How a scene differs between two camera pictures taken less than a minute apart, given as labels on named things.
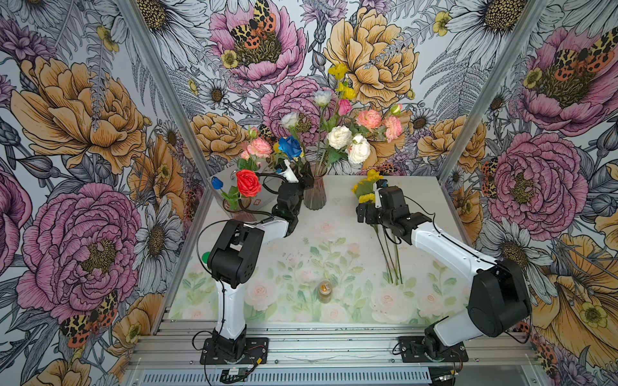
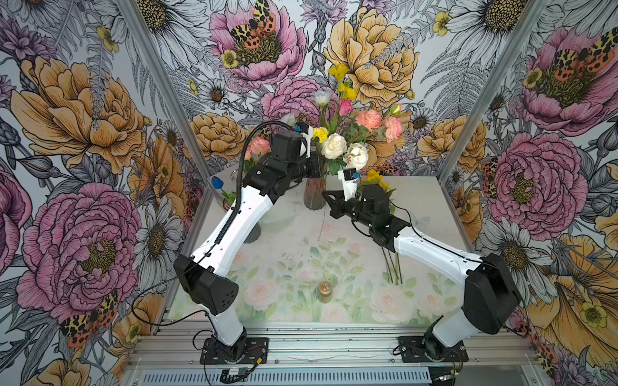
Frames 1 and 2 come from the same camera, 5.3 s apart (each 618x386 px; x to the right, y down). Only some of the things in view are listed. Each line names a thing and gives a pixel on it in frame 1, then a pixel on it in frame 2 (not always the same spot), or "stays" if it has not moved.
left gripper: [307, 178] -> [316, 166]
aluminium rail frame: [331, 354] stays
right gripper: [371, 209] -> [337, 204]
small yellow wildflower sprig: [344, 92] stays
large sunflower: [366, 186] stays
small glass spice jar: [325, 292] stays
